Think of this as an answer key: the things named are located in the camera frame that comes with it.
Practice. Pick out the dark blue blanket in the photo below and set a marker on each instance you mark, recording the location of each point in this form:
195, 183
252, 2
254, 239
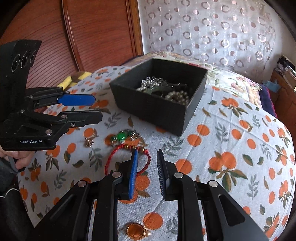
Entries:
266, 101

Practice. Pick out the circle pattern sheer curtain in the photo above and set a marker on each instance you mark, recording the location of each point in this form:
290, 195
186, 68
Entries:
236, 35

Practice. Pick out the small gold flower brooch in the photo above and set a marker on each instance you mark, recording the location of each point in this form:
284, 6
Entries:
89, 142

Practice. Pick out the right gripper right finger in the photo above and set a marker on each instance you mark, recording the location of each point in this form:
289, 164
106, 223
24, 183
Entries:
207, 202

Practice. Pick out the orange print white blanket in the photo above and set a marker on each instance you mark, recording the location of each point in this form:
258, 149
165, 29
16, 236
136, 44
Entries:
242, 147

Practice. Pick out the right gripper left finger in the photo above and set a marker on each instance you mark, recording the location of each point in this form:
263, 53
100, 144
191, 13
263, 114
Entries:
88, 211

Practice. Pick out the person's left hand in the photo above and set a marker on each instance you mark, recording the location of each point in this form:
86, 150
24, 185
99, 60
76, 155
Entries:
23, 158

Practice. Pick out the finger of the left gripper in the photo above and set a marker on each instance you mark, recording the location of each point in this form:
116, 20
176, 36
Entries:
76, 119
76, 99

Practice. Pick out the black jewelry box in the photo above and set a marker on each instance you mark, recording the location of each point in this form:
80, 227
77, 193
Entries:
164, 93

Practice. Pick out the stack of books and papers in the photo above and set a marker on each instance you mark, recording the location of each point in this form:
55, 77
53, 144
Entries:
287, 70

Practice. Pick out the wooden sideboard cabinet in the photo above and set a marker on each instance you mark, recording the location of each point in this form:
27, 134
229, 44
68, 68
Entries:
285, 104

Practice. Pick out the yellow plush toy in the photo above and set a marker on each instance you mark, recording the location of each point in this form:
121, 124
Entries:
73, 80

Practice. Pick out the teal cloth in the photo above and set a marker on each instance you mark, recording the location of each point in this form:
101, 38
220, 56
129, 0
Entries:
272, 86

